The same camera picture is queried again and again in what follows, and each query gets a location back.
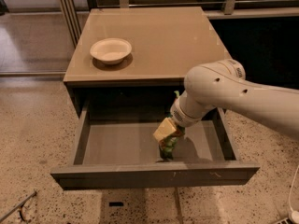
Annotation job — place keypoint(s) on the floor outlet cover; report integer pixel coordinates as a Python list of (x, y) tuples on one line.
[(116, 204)]

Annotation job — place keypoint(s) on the grey drawer cabinet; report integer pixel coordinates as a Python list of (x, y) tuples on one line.
[(166, 43)]

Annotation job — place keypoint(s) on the open grey top drawer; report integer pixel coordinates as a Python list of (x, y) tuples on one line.
[(111, 152)]

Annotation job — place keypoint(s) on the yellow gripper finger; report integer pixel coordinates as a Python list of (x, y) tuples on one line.
[(166, 128)]

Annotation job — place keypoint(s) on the white paper bowl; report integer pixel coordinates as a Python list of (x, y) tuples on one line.
[(111, 50)]

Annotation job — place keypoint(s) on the green rice chip bag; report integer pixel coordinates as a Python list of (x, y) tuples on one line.
[(168, 143)]

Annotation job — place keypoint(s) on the metal rod on floor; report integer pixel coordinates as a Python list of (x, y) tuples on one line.
[(19, 208)]

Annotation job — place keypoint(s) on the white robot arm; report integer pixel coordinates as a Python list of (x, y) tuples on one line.
[(222, 84)]

